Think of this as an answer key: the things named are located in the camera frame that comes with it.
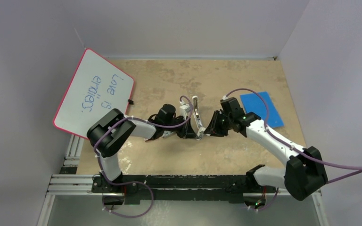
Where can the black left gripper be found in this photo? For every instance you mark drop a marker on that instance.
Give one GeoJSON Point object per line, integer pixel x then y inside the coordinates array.
{"type": "Point", "coordinates": [186, 131]}

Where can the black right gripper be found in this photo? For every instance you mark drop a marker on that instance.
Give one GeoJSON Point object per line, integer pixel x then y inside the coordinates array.
{"type": "Point", "coordinates": [214, 130]}

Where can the white stapler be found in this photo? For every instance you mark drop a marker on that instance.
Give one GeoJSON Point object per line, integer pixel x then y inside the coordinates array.
{"type": "Point", "coordinates": [197, 117]}

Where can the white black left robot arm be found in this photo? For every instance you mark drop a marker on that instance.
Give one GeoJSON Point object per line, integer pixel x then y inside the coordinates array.
{"type": "Point", "coordinates": [110, 133]}

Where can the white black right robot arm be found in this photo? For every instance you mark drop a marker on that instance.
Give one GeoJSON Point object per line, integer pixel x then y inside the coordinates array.
{"type": "Point", "coordinates": [303, 172]}

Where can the blue paper folder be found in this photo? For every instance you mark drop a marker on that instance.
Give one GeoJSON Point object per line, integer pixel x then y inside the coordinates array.
{"type": "Point", "coordinates": [252, 103]}

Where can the pink framed whiteboard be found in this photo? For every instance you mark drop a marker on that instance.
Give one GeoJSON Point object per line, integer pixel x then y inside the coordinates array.
{"type": "Point", "coordinates": [96, 87]}

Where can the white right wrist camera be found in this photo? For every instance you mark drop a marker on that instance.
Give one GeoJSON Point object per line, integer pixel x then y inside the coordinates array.
{"type": "Point", "coordinates": [228, 100]}

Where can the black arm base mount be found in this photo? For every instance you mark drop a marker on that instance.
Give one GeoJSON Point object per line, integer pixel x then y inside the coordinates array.
{"type": "Point", "coordinates": [137, 188]}

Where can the aluminium rail frame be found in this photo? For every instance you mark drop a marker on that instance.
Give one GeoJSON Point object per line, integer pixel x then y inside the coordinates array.
{"type": "Point", "coordinates": [70, 202]}

